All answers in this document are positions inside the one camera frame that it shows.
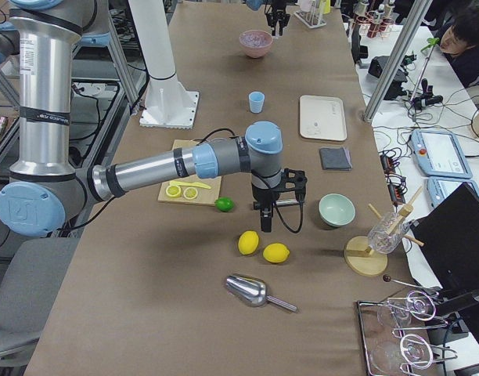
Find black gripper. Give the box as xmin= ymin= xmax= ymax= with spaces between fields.
xmin=265 ymin=0 xmax=290 ymax=37
xmin=251 ymin=172 xmax=282 ymax=232

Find pile of clear ice cubes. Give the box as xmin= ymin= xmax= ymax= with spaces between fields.
xmin=240 ymin=31 xmax=271 ymax=49

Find light blue cup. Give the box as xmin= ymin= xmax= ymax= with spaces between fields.
xmin=248 ymin=91 xmax=265 ymax=114

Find metal ice scoop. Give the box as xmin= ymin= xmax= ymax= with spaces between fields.
xmin=225 ymin=274 xmax=298 ymax=313

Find pink bowl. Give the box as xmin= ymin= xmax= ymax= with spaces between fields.
xmin=239 ymin=30 xmax=273 ymax=58

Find test tube rack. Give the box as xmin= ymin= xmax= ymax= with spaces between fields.
xmin=294 ymin=0 xmax=326 ymax=29

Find green lime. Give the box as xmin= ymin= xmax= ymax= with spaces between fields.
xmin=214 ymin=197 xmax=235 ymax=212

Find whole yellow lemon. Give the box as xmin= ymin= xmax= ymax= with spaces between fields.
xmin=237 ymin=230 xmax=260 ymax=255
xmin=262 ymin=243 xmax=290 ymax=264

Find wooden cutting board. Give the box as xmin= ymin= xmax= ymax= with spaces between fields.
xmin=157 ymin=139 xmax=222 ymax=208

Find mint green bowl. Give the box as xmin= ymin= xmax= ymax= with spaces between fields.
xmin=319 ymin=193 xmax=356 ymax=227

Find grey folded cloth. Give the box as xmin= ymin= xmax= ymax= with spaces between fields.
xmin=319 ymin=146 xmax=352 ymax=171

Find upper lemon half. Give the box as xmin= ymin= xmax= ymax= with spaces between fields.
xmin=165 ymin=185 xmax=182 ymax=198

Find yellow plastic knife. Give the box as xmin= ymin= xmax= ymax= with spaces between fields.
xmin=168 ymin=180 xmax=211 ymax=190

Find cream rabbit tray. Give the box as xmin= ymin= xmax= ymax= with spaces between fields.
xmin=299 ymin=95 xmax=348 ymax=142

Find wooden glass stand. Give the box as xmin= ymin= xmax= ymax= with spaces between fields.
xmin=344 ymin=186 xmax=424 ymax=277

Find clear patterned glass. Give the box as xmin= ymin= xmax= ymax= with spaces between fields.
xmin=367 ymin=211 xmax=409 ymax=255

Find lower teach pendant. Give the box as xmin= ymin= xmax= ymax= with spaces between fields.
xmin=427 ymin=176 xmax=479 ymax=208

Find teach pendant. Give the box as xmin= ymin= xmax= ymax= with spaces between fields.
xmin=410 ymin=129 xmax=473 ymax=179
xmin=427 ymin=176 xmax=479 ymax=208

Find upper teach pendant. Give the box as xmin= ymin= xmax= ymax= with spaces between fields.
xmin=410 ymin=129 xmax=473 ymax=179

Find person in dark clothes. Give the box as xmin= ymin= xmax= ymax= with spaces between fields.
xmin=435 ymin=5 xmax=479 ymax=88

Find metal glass rack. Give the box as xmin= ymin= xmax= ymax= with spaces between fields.
xmin=356 ymin=288 xmax=458 ymax=375

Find black monitor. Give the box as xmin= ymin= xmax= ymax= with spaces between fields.
xmin=411 ymin=183 xmax=479 ymax=298

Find grey office chair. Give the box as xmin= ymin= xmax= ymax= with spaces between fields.
xmin=0 ymin=237 xmax=79 ymax=368

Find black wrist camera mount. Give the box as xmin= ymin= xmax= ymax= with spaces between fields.
xmin=276 ymin=168 xmax=308 ymax=204

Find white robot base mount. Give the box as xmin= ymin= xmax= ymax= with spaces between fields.
xmin=128 ymin=0 xmax=200 ymax=129

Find aluminium frame post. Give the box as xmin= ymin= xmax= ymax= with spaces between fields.
xmin=363 ymin=0 xmax=432 ymax=124

